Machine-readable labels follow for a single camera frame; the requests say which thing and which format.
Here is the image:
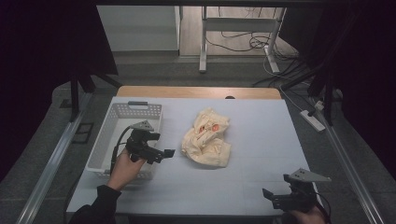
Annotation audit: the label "white perforated plastic basket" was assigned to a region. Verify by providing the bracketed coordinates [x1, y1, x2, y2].
[85, 101, 163, 181]

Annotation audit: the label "aluminium rail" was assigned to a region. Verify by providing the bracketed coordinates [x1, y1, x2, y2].
[311, 99, 386, 224]
[17, 92, 92, 224]

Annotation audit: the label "person's left hand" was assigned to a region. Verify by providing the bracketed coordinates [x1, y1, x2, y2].
[106, 148, 148, 191]

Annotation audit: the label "hand-held gripper cable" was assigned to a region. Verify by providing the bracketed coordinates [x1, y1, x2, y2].
[314, 192, 332, 224]
[109, 125, 135, 175]

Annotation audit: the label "left hand-held gripper cable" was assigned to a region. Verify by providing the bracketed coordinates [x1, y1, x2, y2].
[109, 125, 135, 175]

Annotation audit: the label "cream garment with orange print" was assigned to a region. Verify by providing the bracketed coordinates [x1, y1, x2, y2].
[181, 107, 233, 168]

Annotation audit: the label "right hand-held gripper cable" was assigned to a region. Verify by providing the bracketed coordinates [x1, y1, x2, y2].
[314, 192, 332, 224]

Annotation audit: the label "white power cable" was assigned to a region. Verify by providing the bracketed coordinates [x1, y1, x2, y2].
[262, 55, 312, 114]

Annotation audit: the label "white metal desk frame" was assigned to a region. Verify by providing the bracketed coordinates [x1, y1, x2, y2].
[199, 6, 288, 74]

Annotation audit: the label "black floor cables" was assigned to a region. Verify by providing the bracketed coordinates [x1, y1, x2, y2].
[205, 6, 302, 63]

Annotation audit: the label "white cabinet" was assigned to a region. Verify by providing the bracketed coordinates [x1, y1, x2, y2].
[96, 5, 182, 53]

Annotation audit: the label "white table mat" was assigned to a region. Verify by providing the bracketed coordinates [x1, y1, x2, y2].
[66, 96, 312, 217]

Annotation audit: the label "black metal stand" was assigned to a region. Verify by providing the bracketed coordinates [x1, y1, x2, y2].
[279, 12, 359, 127]
[69, 62, 122, 122]

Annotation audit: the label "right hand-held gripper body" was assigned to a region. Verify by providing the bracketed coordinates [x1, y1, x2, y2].
[271, 168, 332, 213]

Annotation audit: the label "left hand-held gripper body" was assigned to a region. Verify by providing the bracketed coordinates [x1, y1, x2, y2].
[125, 120, 165, 165]

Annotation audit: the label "black floor plate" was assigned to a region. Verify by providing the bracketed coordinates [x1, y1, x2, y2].
[72, 122, 94, 145]

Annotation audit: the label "white power strip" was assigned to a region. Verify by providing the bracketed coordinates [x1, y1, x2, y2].
[300, 109, 326, 133]

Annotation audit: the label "person's right hand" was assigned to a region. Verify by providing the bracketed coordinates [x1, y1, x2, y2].
[288, 207, 328, 224]

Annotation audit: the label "wooden table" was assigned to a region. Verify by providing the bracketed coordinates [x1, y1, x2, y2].
[116, 86, 282, 101]

